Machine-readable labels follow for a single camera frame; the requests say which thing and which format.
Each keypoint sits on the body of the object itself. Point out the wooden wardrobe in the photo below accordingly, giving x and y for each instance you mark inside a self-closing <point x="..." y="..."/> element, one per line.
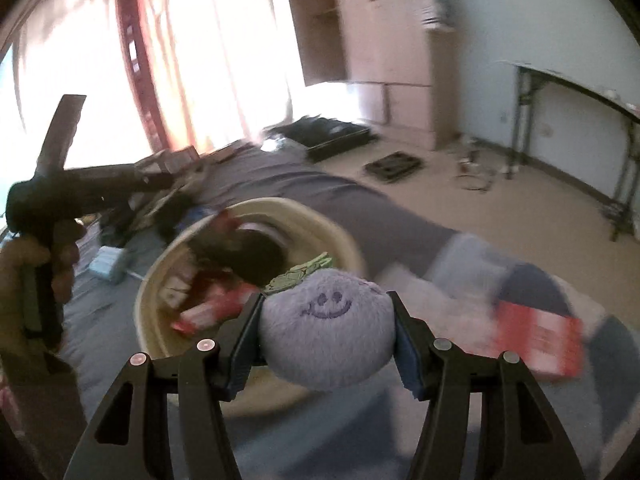
<point x="398" y="71"/>

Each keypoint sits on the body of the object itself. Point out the black folding table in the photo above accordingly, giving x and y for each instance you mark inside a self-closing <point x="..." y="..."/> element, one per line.
<point x="587" y="136"/>

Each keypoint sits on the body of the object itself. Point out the blue checkered blanket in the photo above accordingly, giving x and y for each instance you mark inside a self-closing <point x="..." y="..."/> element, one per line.
<point x="367" y="431"/>

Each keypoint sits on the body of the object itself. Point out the dark red box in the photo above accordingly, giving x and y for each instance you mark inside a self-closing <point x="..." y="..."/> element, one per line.
<point x="255" y="251"/>

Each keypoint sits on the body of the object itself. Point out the red white small box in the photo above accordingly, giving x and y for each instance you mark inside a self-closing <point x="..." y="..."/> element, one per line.
<point x="220" y="305"/>

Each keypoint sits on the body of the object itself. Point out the black foam tray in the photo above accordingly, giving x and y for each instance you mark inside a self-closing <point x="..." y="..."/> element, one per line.
<point x="394" y="167"/>

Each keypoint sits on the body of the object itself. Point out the purple smiley plush toy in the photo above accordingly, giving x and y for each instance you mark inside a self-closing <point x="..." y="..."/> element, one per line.
<point x="331" y="331"/>

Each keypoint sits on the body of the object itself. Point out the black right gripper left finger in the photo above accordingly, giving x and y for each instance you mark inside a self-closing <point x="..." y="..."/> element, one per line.
<point x="128" y="436"/>

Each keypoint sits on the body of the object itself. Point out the cream oval basket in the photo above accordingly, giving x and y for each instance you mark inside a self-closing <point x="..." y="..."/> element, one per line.
<point x="177" y="282"/>

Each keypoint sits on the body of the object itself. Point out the large red white box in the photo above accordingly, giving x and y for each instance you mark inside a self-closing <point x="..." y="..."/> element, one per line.
<point x="549" y="344"/>

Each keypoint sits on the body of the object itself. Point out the person's left hand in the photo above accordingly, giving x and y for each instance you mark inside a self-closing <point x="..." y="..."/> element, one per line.
<point x="20" y="258"/>

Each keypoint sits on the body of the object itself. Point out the red pink curtain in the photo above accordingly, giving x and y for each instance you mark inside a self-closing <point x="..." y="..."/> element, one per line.
<point x="156" y="75"/>

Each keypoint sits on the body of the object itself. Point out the black open suitcase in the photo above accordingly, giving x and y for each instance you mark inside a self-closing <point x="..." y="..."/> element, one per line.
<point x="318" y="138"/>

